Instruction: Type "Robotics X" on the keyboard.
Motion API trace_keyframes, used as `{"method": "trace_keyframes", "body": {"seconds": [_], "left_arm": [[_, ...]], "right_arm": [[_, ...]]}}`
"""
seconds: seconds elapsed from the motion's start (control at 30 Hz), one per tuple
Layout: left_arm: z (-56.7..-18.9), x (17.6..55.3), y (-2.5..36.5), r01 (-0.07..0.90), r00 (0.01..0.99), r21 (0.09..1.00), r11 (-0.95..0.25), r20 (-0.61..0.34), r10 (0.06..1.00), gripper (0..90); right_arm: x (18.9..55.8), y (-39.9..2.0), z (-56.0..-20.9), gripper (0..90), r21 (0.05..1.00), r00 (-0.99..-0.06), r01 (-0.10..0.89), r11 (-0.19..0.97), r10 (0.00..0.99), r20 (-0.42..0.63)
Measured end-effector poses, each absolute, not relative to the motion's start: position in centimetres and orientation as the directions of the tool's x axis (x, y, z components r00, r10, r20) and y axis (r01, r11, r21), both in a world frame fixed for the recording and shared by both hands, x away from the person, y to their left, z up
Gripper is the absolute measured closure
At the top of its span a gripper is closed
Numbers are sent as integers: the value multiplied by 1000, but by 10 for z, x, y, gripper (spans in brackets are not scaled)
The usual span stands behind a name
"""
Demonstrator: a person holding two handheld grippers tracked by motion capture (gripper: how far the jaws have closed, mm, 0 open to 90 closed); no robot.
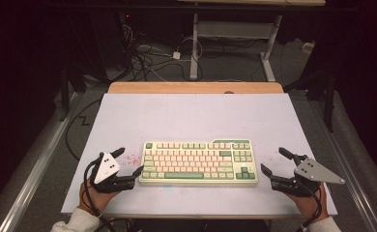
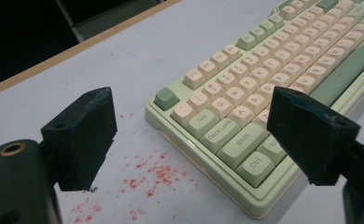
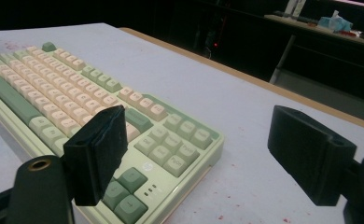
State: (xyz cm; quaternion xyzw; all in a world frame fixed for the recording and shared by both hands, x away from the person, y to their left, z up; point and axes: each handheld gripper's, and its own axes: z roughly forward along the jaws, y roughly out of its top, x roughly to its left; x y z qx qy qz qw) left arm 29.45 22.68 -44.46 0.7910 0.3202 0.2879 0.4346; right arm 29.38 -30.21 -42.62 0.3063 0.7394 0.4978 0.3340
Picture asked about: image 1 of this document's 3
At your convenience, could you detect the person's right hand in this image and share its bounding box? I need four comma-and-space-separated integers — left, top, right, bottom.
287, 183, 330, 224

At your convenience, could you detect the white desk frame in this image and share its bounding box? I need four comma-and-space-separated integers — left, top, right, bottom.
176, 0, 327, 82

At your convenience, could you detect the green and cream keyboard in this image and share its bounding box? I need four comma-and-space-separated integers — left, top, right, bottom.
138, 138, 259, 188

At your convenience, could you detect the black floor cable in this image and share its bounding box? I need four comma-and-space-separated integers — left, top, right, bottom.
64, 98, 104, 162

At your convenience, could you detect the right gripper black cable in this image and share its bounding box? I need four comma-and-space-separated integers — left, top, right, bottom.
295, 183, 327, 232

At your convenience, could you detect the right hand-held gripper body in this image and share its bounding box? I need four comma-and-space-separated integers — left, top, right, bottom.
270, 154, 346, 198

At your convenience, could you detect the black stand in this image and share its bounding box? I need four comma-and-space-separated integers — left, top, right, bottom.
323, 72, 337, 133
58, 62, 73, 123

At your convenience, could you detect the tangle of floor cables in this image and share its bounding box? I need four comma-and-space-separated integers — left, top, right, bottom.
120, 23, 205, 83

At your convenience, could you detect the black device with red light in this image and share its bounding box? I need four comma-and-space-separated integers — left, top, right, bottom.
117, 11, 136, 37

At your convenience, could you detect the person's left hand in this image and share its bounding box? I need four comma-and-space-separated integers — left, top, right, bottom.
78, 178, 123, 216

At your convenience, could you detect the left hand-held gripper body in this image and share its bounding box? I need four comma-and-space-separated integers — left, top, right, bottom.
89, 151, 136, 194

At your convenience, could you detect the metal rail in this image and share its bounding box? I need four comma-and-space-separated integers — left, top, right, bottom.
0, 91, 84, 232
301, 91, 377, 232

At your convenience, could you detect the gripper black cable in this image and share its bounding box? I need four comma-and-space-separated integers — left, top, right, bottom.
295, 183, 327, 232
82, 154, 117, 232

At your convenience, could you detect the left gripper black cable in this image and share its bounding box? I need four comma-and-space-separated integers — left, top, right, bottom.
82, 154, 117, 232

